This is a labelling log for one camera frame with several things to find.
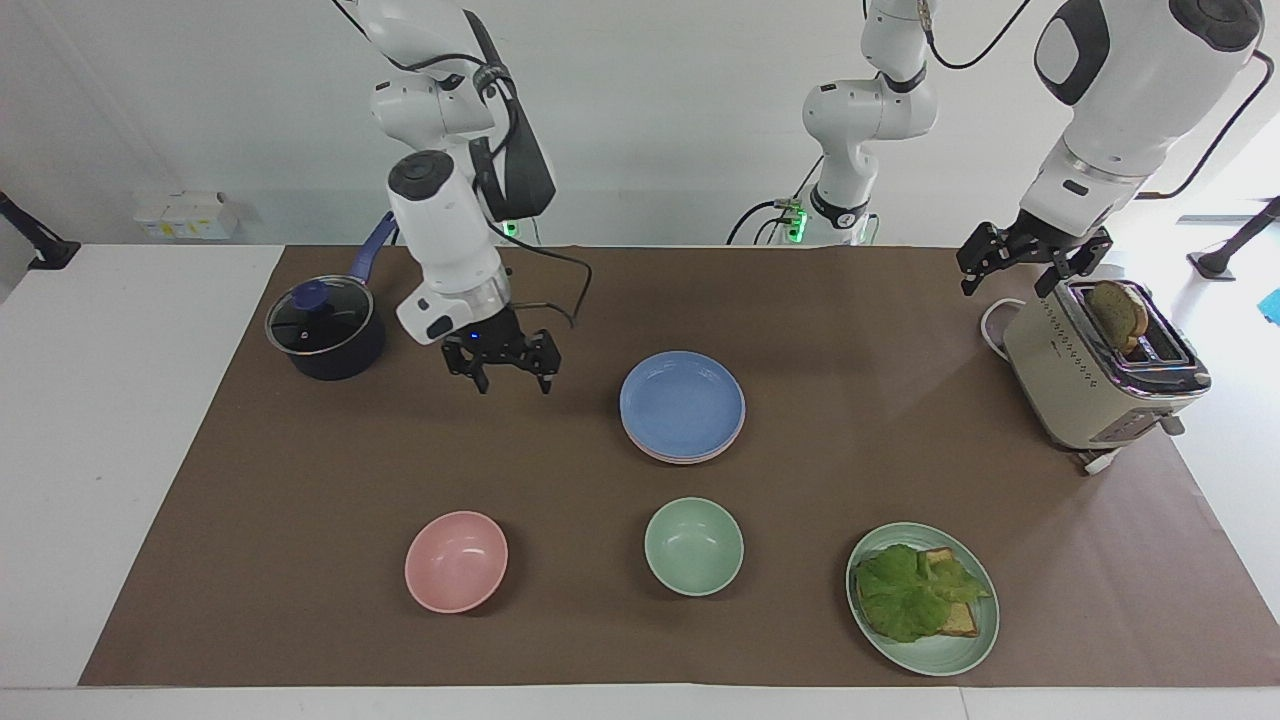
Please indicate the green lettuce leaf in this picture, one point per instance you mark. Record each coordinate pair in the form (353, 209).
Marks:
(910, 595)

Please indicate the green plate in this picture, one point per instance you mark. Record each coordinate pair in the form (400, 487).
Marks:
(955, 650)

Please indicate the cyan object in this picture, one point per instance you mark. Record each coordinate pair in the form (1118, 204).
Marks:
(1272, 306)

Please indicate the brown bread slice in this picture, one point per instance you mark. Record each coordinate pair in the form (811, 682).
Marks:
(1118, 312)

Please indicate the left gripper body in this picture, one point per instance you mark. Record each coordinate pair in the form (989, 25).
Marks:
(1050, 248)

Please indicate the pink bowl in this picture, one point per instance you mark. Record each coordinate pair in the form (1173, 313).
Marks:
(455, 562)

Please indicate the glass pot lid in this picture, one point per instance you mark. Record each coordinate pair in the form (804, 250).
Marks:
(318, 315)

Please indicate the black stand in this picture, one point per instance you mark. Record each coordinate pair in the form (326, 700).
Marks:
(1235, 245)
(35, 240)

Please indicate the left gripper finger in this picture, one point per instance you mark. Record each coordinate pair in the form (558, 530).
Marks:
(980, 255)
(1075, 270)

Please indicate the blue plate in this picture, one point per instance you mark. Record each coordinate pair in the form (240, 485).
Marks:
(681, 402)

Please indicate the toast slice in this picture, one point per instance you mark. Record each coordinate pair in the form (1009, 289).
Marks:
(960, 618)

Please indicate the green bowl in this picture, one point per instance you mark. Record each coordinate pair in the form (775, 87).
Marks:
(694, 545)

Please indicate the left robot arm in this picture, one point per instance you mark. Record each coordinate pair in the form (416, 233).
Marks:
(1120, 90)

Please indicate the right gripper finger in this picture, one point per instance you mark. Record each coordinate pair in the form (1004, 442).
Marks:
(470, 365)
(545, 358)

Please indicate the beige toaster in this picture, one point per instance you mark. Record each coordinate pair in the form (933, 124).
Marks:
(1070, 380)

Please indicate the dark blue pot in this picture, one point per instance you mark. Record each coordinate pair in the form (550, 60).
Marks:
(335, 350)

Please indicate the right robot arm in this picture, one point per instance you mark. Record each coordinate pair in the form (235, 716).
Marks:
(445, 225)

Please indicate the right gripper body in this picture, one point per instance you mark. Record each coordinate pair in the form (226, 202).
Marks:
(492, 340)

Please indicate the pink plate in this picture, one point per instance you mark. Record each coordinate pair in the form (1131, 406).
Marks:
(738, 432)

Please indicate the white wall box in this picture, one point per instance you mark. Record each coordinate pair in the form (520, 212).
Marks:
(188, 215)

